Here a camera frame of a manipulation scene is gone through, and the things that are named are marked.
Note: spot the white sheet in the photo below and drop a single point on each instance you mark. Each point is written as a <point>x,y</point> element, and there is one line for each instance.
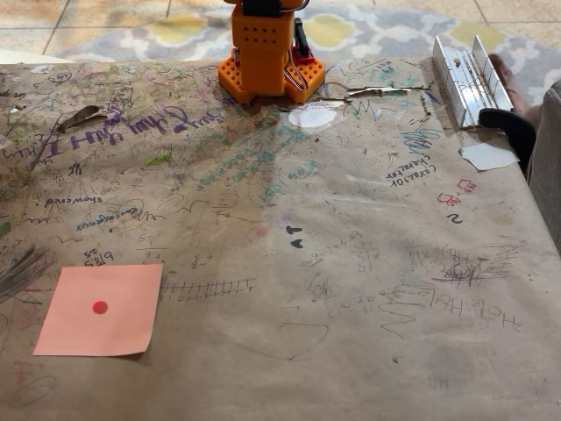
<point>26,58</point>

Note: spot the black red table clamp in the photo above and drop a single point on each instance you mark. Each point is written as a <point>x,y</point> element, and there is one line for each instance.
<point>301,39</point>

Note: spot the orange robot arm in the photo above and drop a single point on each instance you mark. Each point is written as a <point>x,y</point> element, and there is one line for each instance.
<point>263,57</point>

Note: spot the pinkish brown foot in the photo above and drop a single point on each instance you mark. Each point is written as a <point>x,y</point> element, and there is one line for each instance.
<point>515,85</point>

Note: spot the pink sticky note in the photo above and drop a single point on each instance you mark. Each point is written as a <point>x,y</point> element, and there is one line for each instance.
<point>114,324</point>

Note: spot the grey sofa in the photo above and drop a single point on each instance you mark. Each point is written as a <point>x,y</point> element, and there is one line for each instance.
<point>548,175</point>

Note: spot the grey yellow patterned rug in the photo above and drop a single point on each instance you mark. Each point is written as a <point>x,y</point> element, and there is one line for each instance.
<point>372,35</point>

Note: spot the scribbled brown paper cover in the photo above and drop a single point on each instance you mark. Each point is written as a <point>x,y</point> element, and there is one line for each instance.
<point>263,351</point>

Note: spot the aluminium rail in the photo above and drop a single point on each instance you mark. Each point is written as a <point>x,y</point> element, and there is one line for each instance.
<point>471,83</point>

